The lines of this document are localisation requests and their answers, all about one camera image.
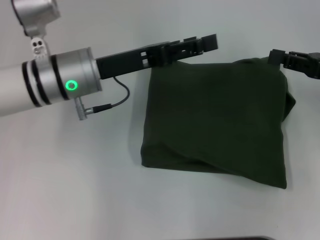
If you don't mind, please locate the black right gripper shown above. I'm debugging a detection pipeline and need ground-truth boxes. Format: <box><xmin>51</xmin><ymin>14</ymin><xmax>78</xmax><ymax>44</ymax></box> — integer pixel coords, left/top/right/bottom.
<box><xmin>268</xmin><ymin>49</ymin><xmax>320</xmax><ymax>80</ymax></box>

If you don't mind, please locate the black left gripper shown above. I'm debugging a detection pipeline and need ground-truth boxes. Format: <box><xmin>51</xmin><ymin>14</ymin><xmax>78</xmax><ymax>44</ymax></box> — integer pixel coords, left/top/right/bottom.
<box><xmin>95</xmin><ymin>36</ymin><xmax>198</xmax><ymax>81</ymax></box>

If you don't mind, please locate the dark green FREE T-shirt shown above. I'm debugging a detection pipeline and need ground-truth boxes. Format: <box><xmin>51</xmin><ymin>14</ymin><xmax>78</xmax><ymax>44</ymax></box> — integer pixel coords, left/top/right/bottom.
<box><xmin>140</xmin><ymin>56</ymin><xmax>298</xmax><ymax>190</ymax></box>

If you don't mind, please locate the left arm connector cable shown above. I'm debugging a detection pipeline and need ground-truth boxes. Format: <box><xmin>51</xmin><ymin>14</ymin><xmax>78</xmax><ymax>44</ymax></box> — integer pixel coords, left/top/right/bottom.
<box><xmin>73</xmin><ymin>76</ymin><xmax>130</xmax><ymax>122</ymax></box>

